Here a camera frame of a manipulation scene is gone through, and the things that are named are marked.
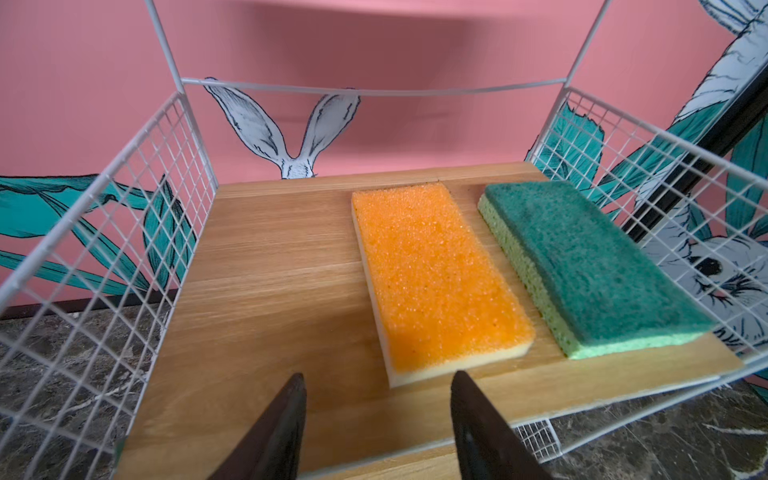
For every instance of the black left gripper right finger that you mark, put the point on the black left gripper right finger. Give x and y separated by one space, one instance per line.
486 446

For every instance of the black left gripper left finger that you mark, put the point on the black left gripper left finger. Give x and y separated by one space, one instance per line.
271 447

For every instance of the orange sponge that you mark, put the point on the orange sponge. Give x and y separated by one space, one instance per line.
440 304

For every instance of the dark green sponge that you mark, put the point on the dark green sponge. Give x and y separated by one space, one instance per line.
596 290

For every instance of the white wire wooden shelf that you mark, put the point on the white wire wooden shelf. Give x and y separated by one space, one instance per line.
177 237

